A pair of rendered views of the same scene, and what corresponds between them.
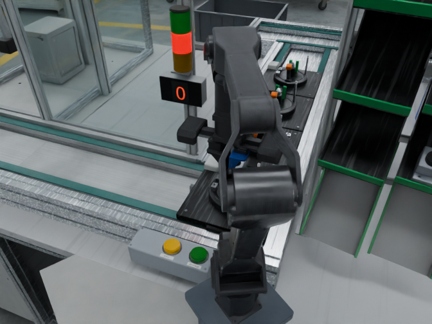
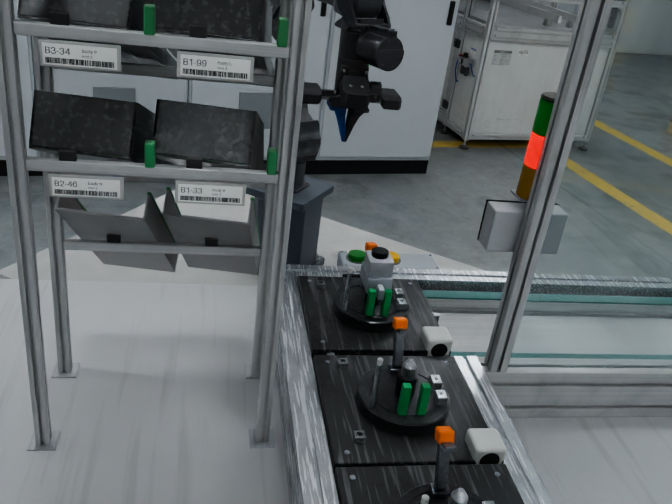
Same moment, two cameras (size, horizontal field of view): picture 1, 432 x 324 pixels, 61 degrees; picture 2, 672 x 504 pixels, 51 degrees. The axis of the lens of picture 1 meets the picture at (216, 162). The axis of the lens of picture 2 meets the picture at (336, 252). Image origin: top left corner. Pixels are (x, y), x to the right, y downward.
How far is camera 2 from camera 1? 176 cm
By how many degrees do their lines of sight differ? 107
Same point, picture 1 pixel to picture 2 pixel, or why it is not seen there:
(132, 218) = (457, 273)
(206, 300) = (314, 183)
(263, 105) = not seen: outside the picture
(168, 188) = (475, 340)
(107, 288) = not seen: hidden behind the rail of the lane
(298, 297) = (238, 306)
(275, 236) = (288, 288)
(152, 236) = (418, 264)
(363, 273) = (161, 342)
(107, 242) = not seen: hidden behind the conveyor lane
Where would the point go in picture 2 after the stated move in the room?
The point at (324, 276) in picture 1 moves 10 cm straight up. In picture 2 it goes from (212, 329) to (214, 285)
